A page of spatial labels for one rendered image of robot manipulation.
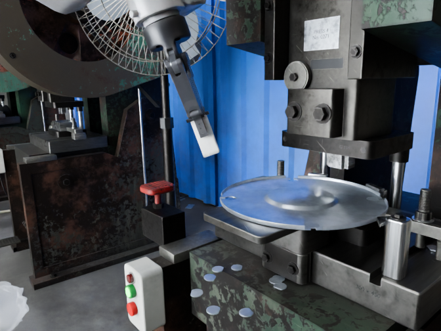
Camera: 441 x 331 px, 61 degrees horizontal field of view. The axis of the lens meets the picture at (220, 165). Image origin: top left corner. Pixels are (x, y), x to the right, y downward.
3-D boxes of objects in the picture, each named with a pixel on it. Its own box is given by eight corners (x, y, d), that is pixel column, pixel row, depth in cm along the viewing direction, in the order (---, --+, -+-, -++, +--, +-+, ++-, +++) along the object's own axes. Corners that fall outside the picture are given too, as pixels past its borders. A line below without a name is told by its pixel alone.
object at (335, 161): (345, 169, 71) (346, 150, 70) (323, 165, 75) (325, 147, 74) (354, 167, 73) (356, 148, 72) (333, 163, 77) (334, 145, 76)
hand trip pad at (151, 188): (152, 222, 84) (150, 190, 82) (139, 215, 88) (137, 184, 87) (178, 215, 88) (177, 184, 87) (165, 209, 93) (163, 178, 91)
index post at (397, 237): (399, 282, 54) (405, 219, 52) (378, 274, 56) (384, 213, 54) (407, 275, 56) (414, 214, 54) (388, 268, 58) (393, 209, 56)
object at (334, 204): (419, 232, 53) (419, 226, 53) (212, 230, 55) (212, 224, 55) (359, 178, 81) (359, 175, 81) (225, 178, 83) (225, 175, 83)
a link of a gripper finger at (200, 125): (198, 107, 65) (197, 108, 62) (209, 134, 66) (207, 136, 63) (190, 110, 65) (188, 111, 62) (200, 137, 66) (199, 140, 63)
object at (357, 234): (364, 247, 65) (365, 231, 64) (277, 217, 80) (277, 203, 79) (407, 224, 75) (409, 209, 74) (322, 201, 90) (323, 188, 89)
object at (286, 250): (260, 321, 55) (261, 234, 52) (202, 283, 65) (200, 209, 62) (355, 266, 70) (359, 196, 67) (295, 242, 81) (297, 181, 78)
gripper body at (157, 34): (147, 33, 67) (166, 83, 69) (135, 26, 59) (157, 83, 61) (186, 18, 66) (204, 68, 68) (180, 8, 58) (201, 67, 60)
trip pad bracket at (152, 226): (167, 295, 85) (162, 213, 81) (146, 278, 92) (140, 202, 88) (188, 286, 89) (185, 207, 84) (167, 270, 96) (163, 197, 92)
